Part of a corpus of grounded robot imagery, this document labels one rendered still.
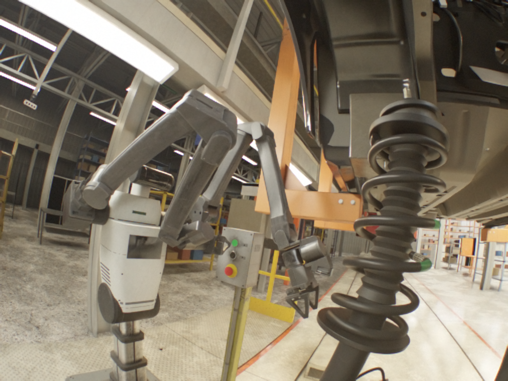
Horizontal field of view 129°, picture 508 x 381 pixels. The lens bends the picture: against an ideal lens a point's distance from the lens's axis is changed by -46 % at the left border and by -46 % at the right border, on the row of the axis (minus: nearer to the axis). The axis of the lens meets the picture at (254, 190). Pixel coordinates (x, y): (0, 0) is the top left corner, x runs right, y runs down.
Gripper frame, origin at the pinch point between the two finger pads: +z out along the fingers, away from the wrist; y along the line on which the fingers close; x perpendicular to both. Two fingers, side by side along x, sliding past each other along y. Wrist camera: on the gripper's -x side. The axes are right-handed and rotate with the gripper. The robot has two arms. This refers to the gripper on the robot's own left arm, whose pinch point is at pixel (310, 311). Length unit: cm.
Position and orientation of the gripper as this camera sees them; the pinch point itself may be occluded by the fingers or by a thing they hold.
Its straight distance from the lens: 70.9
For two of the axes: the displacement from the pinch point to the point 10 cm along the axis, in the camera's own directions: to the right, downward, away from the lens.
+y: 5.1, 2.1, 8.3
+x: -8.1, 4.4, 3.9
